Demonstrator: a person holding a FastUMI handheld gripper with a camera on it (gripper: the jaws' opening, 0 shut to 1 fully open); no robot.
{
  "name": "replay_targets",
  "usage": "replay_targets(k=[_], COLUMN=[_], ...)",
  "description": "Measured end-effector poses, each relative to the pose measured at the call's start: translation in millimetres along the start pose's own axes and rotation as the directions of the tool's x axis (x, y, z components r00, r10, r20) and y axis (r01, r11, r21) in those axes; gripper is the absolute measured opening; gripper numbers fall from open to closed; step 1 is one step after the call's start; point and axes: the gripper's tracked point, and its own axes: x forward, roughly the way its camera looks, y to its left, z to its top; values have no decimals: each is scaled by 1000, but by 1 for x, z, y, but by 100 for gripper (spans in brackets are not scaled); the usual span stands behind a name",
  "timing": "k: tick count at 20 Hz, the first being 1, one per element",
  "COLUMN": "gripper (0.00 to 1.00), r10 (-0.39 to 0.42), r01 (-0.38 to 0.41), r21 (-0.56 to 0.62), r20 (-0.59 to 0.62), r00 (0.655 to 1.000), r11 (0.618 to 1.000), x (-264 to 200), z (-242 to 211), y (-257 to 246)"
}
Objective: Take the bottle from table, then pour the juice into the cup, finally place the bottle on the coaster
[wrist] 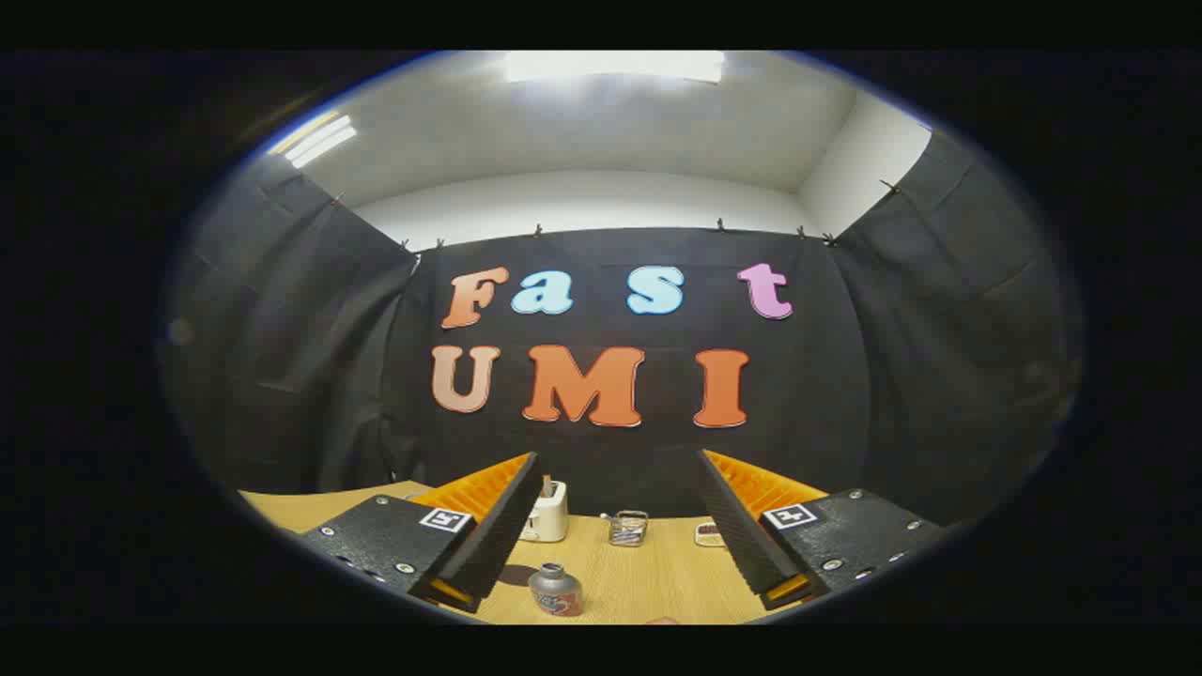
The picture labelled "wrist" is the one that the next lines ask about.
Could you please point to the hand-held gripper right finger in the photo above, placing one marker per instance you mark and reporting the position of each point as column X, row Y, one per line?
column 742, row 535

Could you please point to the wooden table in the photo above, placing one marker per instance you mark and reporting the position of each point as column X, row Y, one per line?
column 648, row 582

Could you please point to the white divided condiment dish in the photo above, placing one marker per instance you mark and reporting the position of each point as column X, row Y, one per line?
column 708, row 535

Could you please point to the striped ceiling light panel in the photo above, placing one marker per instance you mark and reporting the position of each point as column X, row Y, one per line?
column 315, row 143

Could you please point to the white toaster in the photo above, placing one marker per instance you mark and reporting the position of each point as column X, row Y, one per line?
column 545, row 521

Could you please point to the dark brown round coaster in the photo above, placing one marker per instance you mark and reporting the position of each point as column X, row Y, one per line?
column 515, row 576

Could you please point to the large ceiling light panel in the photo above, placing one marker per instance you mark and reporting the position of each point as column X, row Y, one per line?
column 610, row 66

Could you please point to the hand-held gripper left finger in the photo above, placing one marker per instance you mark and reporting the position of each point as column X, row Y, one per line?
column 502, row 535

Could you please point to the silver juice bottle pink label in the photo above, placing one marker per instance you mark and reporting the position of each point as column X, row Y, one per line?
column 554, row 591

